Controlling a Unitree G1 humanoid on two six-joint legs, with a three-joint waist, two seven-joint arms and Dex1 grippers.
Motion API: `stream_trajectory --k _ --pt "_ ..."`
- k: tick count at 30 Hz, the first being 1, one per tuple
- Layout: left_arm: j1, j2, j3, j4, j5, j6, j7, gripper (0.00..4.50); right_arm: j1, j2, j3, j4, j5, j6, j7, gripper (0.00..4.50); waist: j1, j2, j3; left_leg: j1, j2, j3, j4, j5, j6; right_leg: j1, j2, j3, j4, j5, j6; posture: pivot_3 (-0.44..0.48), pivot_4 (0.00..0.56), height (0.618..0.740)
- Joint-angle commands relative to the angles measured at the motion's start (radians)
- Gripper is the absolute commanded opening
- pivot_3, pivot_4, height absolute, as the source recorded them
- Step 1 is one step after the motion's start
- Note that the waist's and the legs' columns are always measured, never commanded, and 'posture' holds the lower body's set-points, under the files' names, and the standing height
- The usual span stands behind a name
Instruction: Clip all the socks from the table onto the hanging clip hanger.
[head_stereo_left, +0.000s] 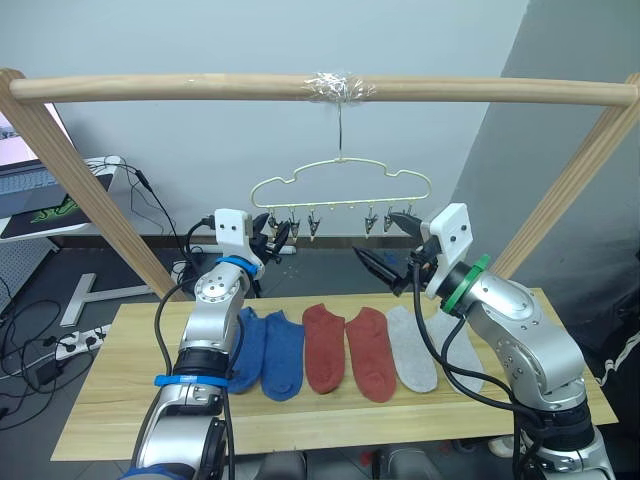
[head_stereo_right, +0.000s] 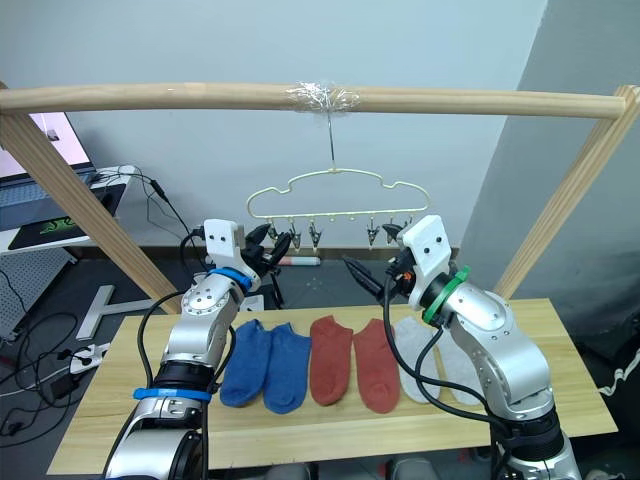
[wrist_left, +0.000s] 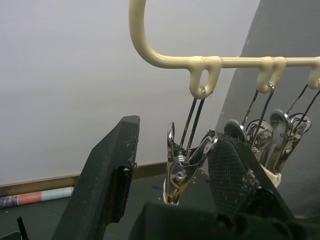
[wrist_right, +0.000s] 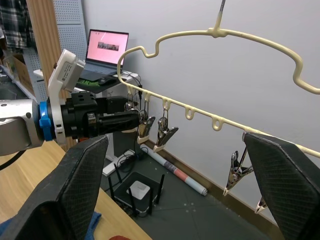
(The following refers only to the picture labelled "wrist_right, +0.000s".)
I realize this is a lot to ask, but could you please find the white pegboard panel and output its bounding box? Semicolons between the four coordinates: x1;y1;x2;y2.
23;0;88;101

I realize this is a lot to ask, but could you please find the black and green mouse pad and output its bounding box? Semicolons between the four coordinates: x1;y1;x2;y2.
74;76;121;95

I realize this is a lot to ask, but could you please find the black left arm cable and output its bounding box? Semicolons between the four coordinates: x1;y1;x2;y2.
0;149;27;172

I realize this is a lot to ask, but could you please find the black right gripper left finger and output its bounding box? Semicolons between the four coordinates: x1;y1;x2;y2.
0;134;110;240

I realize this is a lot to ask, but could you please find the black computer mouse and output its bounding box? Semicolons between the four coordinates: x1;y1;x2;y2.
97;76;117;86

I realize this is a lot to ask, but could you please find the rolled white poster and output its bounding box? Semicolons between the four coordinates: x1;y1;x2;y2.
140;144;209;197

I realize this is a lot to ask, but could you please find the small white box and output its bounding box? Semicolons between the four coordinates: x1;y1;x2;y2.
126;180;151;201

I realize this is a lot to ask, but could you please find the grey laptop with pink screen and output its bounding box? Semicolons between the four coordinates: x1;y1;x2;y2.
79;29;130;82

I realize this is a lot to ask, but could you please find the blue sock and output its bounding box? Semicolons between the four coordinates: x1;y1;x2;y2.
0;210;103;240

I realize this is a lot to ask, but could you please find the slanted wooden frame post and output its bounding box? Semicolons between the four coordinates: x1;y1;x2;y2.
25;0;77;152

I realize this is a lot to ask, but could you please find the metal hanger clip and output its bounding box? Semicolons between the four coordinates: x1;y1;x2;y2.
136;96;156;145
152;109;180;154
254;196;269;215
124;87;139;113
222;149;255;197

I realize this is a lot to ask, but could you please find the black router with antennas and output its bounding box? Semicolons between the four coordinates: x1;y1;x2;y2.
106;162;166;218

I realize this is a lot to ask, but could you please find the cardboard box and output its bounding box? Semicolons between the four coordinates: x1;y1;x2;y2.
11;54;35;95

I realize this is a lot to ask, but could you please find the cream wire clip hanger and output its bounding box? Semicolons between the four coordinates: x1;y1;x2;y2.
116;0;320;160

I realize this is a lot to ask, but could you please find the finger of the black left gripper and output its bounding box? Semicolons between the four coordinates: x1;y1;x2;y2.
86;110;140;135
106;95;129;115

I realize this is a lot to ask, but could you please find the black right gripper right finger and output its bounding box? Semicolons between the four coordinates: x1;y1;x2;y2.
242;131;320;240

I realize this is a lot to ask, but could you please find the white power strip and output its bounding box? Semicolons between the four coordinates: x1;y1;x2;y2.
102;149;138;177

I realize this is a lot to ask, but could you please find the plaid shirt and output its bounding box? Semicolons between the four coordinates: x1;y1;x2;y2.
0;0;35;50

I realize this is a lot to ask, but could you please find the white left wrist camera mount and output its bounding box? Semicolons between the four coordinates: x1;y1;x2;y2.
47;49;86;146

